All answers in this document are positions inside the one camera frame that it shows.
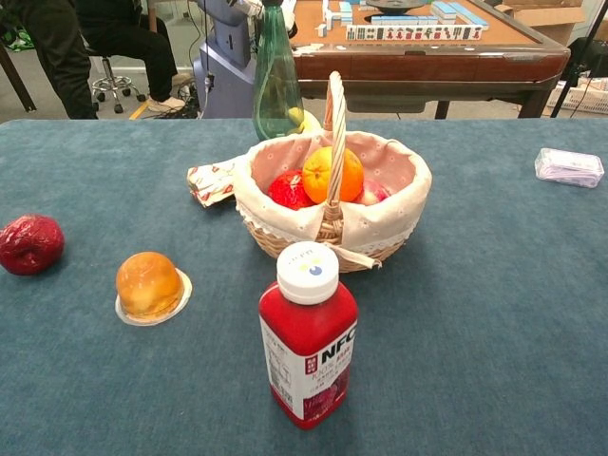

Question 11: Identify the bread bun in paper cup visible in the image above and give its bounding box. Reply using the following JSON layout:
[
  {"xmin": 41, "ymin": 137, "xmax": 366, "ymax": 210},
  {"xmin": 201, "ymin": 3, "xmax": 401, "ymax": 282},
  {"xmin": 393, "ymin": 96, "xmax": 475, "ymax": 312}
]
[{"xmin": 114, "ymin": 251, "xmax": 194, "ymax": 327}]

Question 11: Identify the black tripod stand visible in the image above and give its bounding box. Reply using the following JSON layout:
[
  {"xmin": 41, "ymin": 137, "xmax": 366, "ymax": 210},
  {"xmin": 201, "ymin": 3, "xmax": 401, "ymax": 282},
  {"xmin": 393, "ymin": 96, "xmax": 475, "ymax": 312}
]
[{"xmin": 549, "ymin": 0, "xmax": 608, "ymax": 119}]

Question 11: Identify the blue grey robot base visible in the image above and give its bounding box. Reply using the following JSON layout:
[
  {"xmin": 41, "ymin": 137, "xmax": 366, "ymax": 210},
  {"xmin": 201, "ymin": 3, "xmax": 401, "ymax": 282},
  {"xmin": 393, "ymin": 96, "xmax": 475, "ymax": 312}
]
[{"xmin": 191, "ymin": 0, "xmax": 267, "ymax": 120}]

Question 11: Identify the bright red shiny fruit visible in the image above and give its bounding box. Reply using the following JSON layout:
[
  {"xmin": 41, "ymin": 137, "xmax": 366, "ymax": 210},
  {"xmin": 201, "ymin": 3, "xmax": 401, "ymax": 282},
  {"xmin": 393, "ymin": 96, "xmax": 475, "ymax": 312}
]
[{"xmin": 267, "ymin": 169, "xmax": 317, "ymax": 212}]

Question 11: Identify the orange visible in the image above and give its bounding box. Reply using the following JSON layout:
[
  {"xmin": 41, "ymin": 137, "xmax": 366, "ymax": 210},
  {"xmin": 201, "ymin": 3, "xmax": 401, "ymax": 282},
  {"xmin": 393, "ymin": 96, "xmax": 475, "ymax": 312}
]
[{"xmin": 301, "ymin": 145, "xmax": 366, "ymax": 205}]

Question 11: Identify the white plastic crate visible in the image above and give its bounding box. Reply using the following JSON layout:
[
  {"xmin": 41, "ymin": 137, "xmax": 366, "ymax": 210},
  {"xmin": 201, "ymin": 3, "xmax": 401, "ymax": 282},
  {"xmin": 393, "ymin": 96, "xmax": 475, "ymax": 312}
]
[{"xmin": 544, "ymin": 76, "xmax": 608, "ymax": 119}]

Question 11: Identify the blue felt tablecloth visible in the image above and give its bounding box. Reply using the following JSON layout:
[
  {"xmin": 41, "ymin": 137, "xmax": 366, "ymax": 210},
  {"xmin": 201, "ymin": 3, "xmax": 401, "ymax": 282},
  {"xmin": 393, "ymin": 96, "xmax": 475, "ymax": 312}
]
[{"xmin": 0, "ymin": 117, "xmax": 608, "ymax": 456}]

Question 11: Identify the blue-backed mahjong tile wall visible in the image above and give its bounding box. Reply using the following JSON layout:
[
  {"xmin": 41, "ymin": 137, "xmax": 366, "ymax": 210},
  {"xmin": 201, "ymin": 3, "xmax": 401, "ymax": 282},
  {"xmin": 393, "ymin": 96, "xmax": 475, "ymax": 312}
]
[
  {"xmin": 321, "ymin": 0, "xmax": 355, "ymax": 28},
  {"xmin": 429, "ymin": 0, "xmax": 490, "ymax": 30},
  {"xmin": 370, "ymin": 14, "xmax": 441, "ymax": 27}
]

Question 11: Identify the chrome swivel stool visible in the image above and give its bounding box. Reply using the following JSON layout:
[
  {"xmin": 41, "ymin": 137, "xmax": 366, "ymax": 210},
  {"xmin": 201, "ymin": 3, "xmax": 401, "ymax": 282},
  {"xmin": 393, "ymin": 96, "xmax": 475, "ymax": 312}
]
[{"xmin": 88, "ymin": 52, "xmax": 147, "ymax": 115}]

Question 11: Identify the pink peach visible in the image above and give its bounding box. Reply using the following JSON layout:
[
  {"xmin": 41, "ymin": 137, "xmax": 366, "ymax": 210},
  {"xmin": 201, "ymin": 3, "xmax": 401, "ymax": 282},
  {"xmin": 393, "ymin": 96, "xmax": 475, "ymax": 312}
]
[{"xmin": 353, "ymin": 179, "xmax": 393, "ymax": 207}]

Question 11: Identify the seated person in black trousers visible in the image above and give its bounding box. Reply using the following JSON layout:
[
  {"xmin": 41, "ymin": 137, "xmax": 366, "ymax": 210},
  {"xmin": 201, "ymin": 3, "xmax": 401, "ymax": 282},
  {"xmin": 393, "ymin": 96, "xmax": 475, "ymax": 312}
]
[{"xmin": 75, "ymin": 0, "xmax": 187, "ymax": 114}]

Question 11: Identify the cardboard box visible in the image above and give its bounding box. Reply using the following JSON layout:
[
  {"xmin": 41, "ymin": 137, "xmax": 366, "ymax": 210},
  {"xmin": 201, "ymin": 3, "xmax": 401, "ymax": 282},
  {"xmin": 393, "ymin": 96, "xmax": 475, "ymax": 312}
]
[{"xmin": 493, "ymin": 0, "xmax": 591, "ymax": 48}]

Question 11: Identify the wicker basket with cloth liner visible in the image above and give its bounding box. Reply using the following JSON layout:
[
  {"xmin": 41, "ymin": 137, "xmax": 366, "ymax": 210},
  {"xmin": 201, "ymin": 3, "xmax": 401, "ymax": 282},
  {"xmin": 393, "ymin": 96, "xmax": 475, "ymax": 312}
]
[{"xmin": 232, "ymin": 70, "xmax": 434, "ymax": 275}]

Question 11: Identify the green transparent spray bottle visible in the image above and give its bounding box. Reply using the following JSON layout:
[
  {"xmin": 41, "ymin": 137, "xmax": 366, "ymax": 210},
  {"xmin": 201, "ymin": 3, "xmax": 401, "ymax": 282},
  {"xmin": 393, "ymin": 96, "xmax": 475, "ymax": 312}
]
[{"xmin": 252, "ymin": 0, "xmax": 306, "ymax": 142}]

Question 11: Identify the brown mahjong table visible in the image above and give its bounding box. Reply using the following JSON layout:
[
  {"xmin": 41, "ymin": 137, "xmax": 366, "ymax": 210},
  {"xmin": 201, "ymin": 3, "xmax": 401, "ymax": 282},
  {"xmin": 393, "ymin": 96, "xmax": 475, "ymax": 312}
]
[{"xmin": 288, "ymin": 0, "xmax": 572, "ymax": 121}]

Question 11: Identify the clear plastic box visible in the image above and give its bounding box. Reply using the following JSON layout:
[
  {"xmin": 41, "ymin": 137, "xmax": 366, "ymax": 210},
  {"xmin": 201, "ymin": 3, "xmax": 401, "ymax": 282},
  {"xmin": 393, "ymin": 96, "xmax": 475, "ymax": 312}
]
[{"xmin": 534, "ymin": 146, "xmax": 606, "ymax": 190}]

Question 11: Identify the yellow banana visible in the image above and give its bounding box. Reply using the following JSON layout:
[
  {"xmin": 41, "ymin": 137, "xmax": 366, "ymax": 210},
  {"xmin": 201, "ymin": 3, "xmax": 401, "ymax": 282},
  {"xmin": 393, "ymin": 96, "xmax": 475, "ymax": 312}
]
[{"xmin": 286, "ymin": 106, "xmax": 324, "ymax": 135}]

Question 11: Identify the row of face-up mahjong tiles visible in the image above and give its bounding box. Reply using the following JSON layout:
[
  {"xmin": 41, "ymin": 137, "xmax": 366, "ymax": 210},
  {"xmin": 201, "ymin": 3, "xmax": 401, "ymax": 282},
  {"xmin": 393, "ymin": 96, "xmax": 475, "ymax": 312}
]
[{"xmin": 345, "ymin": 24, "xmax": 485, "ymax": 43}]

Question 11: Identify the red juice bottle white cap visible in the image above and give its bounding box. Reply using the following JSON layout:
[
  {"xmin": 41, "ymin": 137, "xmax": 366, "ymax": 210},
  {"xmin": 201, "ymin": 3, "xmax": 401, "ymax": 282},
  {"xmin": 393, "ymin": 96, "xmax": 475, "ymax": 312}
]
[{"xmin": 257, "ymin": 240, "xmax": 360, "ymax": 431}]

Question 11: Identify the person in black trousers standing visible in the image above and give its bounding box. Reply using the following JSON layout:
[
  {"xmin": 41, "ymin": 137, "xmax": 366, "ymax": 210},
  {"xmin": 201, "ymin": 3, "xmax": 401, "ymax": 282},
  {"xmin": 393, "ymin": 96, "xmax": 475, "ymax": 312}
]
[{"xmin": 0, "ymin": 0, "xmax": 100, "ymax": 121}]

